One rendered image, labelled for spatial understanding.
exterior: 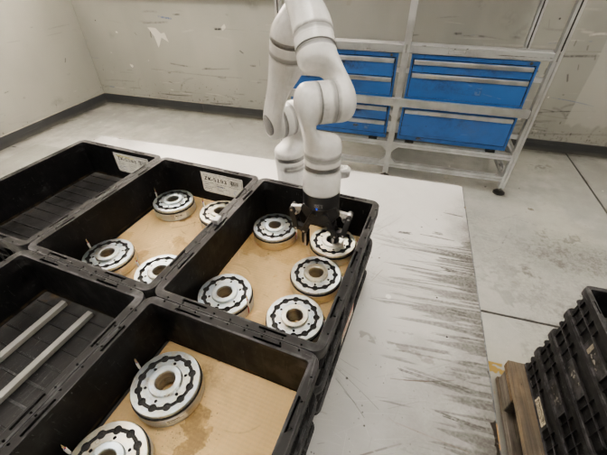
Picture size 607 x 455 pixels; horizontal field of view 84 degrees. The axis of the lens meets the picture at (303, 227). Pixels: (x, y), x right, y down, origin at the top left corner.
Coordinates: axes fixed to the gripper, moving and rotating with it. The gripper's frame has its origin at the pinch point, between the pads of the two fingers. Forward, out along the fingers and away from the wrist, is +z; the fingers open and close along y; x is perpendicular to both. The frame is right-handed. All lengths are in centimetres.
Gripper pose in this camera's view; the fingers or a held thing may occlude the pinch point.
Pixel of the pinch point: (319, 240)
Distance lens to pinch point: 76.6
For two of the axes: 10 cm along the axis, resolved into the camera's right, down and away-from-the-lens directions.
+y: 9.6, 1.8, -2.3
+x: 2.9, -6.0, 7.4
